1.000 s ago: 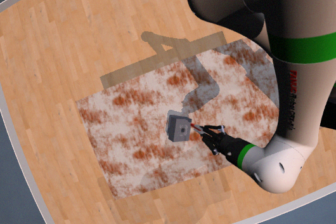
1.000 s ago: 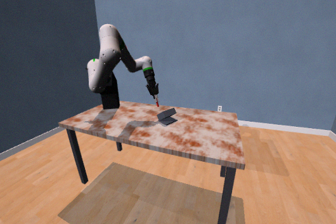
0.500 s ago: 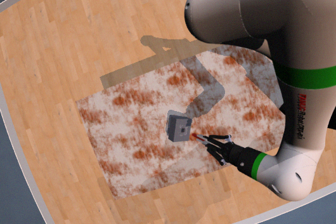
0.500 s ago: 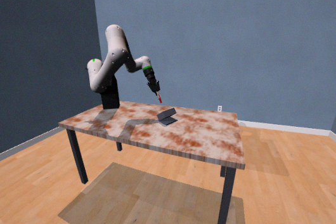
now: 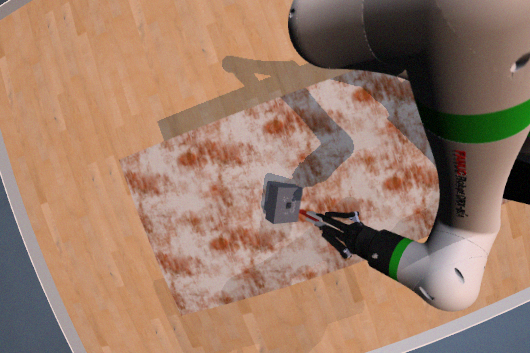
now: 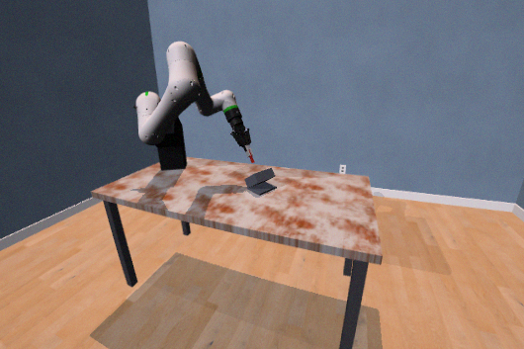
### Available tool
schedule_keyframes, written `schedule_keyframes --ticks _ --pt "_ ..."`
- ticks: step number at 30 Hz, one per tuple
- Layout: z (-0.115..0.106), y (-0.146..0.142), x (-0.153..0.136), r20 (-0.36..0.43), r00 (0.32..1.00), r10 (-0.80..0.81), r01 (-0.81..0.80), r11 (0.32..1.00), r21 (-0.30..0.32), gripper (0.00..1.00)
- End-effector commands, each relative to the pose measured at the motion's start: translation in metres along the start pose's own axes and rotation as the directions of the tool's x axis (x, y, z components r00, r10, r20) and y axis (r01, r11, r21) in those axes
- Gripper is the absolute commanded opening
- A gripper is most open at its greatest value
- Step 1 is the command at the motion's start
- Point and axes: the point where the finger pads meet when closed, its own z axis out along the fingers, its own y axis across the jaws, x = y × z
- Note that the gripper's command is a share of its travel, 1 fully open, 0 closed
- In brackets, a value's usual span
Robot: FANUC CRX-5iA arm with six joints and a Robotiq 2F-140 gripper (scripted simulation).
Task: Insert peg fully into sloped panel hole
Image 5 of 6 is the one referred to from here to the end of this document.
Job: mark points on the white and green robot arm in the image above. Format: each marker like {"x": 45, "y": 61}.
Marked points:
{"x": 468, "y": 64}

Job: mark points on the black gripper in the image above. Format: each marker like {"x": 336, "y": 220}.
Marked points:
{"x": 350, "y": 231}

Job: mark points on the red peg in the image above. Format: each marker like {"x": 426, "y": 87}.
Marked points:
{"x": 303, "y": 212}

